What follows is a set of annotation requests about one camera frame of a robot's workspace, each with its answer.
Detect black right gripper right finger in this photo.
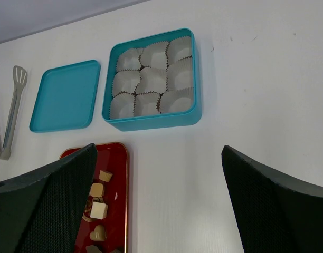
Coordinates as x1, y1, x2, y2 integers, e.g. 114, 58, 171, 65
221, 145, 323, 252

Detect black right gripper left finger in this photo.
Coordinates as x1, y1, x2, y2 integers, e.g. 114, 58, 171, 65
0, 143, 98, 252

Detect white square chocolate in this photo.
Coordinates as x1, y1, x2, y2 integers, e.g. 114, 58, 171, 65
90, 202, 108, 220

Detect silver metal tongs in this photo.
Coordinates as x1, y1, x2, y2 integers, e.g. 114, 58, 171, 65
0, 65, 28, 160

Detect tan rounded square chocolate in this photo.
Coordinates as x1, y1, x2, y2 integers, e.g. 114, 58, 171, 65
90, 183, 105, 198

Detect tan heart chocolate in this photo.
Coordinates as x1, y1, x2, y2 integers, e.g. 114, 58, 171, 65
89, 225, 106, 241

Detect tan fluted cup chocolate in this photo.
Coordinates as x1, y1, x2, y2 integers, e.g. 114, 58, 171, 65
99, 170, 113, 182

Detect red rectangular tray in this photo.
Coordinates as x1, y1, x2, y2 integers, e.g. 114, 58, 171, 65
74, 142, 129, 252

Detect teal tin lid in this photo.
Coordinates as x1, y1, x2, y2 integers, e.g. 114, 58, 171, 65
29, 60, 101, 133

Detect white paper cup liner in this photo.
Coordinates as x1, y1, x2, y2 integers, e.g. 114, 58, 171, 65
140, 41, 169, 70
112, 70, 141, 96
159, 87, 194, 113
116, 48, 144, 72
109, 92, 135, 120
134, 92, 160, 116
136, 67, 167, 94
167, 57, 194, 91
167, 36, 192, 65

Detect teal square tin box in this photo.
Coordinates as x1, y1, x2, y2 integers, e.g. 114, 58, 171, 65
102, 28, 202, 131

